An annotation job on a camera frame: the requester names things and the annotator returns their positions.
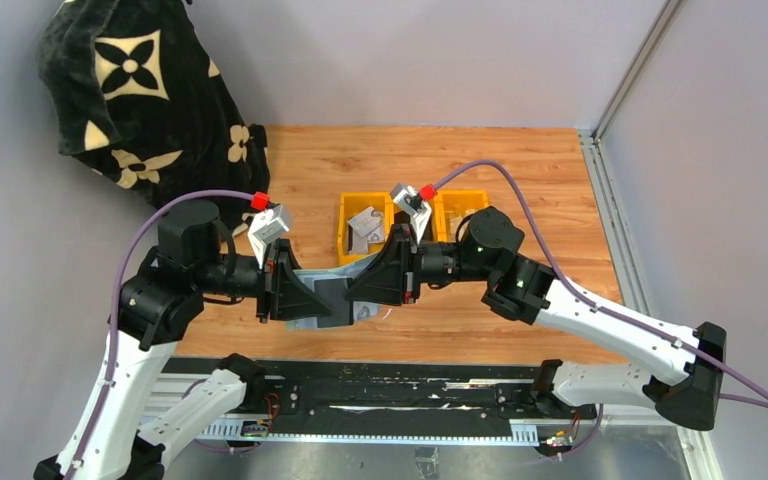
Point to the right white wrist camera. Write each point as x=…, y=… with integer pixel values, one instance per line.
x=414, y=205

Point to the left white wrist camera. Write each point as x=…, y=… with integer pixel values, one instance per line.
x=267, y=227

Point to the aluminium frame rail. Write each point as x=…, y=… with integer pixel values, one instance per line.
x=593, y=143

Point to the right yellow plastic bin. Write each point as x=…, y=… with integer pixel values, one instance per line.
x=466, y=201

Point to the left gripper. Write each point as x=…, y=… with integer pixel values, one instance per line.
x=272, y=279

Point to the black floral patterned blanket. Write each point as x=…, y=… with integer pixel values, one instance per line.
x=139, y=101

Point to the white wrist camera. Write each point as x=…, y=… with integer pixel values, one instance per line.
x=414, y=205
x=267, y=227

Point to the yellow plastic bin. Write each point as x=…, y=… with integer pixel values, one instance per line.
x=424, y=212
x=466, y=201
x=352, y=204

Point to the beige cards in right bin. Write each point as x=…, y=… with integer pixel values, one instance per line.
x=453, y=219

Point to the middle yellow plastic bin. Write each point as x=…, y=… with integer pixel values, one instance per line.
x=424, y=212

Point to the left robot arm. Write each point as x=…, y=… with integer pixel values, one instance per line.
x=149, y=315

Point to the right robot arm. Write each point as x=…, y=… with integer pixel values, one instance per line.
x=668, y=368

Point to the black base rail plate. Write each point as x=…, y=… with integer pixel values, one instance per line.
x=395, y=402

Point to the left yellow plastic bin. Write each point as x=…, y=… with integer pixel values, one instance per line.
x=352, y=204

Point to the silver cards in left bin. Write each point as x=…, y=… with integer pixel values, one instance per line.
x=366, y=229

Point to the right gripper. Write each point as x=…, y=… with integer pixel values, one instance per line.
x=408, y=266

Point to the green leather card holder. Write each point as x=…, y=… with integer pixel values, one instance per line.
x=309, y=276

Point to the silver credit card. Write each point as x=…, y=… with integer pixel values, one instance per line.
x=343, y=312

